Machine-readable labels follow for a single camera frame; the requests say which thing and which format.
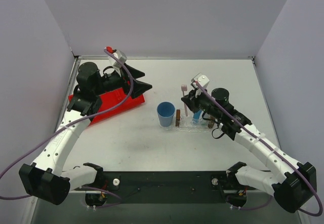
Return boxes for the blue toothpaste tube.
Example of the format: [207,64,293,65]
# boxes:
[192,110,202,125]

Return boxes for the pink toothbrush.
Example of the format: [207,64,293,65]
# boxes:
[180,84,189,117]

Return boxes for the clear textured holder with wood ends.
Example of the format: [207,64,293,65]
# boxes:
[175,109,215,129]

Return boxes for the blue plastic cup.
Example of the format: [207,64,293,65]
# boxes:
[157,101,176,127]

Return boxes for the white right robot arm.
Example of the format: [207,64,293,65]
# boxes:
[181,88,320,213]

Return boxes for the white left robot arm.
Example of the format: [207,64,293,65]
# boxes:
[19,62,152,205]

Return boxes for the clear textured glass tray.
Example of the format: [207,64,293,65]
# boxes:
[161,108,212,133]

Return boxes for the red plastic compartment bin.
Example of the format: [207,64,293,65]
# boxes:
[68,87,146,126]

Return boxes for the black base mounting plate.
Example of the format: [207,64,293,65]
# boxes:
[84,171,249,207]

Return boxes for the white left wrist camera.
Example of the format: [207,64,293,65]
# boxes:
[106,47,127,72]

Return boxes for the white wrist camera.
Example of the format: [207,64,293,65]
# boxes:
[191,73,210,97]
[106,47,127,72]

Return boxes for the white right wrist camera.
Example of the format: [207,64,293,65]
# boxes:
[191,73,210,97]

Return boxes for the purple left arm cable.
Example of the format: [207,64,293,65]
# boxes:
[0,47,135,208]

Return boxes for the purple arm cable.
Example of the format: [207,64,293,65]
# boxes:
[197,82,324,216]
[0,47,135,208]

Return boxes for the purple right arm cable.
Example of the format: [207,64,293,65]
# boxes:
[197,82,324,216]

